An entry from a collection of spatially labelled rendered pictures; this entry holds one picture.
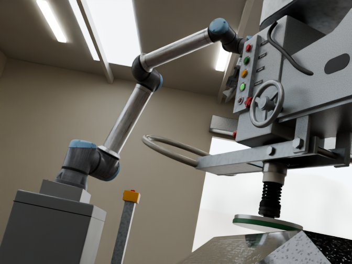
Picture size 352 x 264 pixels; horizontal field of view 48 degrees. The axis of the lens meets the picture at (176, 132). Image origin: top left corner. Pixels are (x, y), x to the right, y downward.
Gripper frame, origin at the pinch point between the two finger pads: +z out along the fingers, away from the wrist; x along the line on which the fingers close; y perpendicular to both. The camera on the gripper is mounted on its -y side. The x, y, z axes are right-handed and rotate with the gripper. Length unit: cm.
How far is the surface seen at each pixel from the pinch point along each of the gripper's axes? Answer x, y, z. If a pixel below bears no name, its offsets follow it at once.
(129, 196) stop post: -51, 92, 92
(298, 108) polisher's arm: 71, -64, -4
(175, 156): 46, -10, 29
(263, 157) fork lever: 62, -55, 14
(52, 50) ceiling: -276, 614, 6
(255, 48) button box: 58, -35, -20
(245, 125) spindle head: 61, -45, 6
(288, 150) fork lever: 67, -64, 9
